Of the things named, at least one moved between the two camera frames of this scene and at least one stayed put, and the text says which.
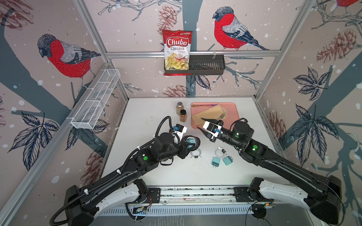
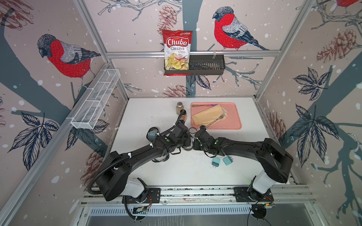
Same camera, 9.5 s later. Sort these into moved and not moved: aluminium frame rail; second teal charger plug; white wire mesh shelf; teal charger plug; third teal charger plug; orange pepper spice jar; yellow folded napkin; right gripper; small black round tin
Moved: right gripper; small black round tin; teal charger plug
Not moved: third teal charger plug; aluminium frame rail; white wire mesh shelf; yellow folded napkin; orange pepper spice jar; second teal charger plug
